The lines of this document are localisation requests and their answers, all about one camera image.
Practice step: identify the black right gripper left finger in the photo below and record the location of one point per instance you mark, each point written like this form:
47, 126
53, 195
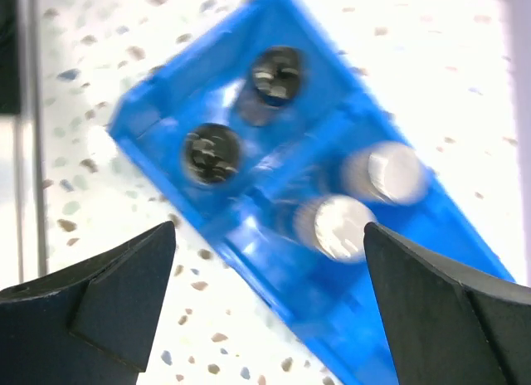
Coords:
91, 323

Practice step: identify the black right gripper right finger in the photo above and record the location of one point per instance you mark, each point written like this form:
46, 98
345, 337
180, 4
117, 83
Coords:
446, 322

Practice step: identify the silver-lid shaker jar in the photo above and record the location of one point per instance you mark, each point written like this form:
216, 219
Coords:
334, 226

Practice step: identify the silver-lid blue-label spice jar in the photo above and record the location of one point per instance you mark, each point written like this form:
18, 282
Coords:
387, 172

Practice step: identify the black-cap white spice bottle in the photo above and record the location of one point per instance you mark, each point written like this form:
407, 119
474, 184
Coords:
212, 154

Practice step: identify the black-cap brown spice bottle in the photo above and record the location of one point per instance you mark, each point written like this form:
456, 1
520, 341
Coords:
273, 81

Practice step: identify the blue three-compartment plastic bin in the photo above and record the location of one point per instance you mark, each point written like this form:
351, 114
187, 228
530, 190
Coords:
330, 306

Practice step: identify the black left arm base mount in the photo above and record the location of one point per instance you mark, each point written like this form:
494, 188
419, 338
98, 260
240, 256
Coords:
9, 61

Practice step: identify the aluminium front rail frame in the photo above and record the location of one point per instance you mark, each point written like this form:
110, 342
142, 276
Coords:
30, 201

